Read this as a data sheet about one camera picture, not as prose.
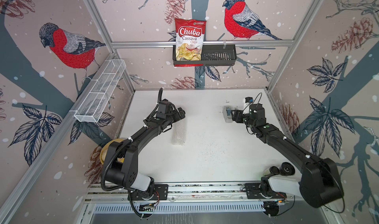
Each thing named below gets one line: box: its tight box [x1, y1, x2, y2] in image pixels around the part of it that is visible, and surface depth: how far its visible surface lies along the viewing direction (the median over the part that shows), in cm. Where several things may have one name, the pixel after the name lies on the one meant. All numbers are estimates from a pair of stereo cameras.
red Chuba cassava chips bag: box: [174, 17, 207, 68], surface depth 86 cm
